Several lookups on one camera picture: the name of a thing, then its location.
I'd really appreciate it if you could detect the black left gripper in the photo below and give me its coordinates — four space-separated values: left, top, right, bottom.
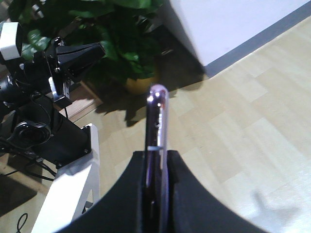
31 37 105 107

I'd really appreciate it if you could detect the black foldable smartphone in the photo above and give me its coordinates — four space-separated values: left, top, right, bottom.
143 84 169 233

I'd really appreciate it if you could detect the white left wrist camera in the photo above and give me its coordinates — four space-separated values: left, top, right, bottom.
0 22 22 61

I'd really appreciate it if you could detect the white robot frame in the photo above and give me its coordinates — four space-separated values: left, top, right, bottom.
32 123 100 233

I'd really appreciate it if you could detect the green potted plant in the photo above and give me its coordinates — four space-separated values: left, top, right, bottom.
7 0 163 85

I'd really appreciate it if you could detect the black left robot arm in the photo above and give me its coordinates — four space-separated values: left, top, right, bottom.
0 38 105 168

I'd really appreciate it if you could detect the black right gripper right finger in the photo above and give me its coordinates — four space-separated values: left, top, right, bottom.
168 150 265 233

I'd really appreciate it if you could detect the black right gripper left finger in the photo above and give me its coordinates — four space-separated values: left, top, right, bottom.
58 151 144 233

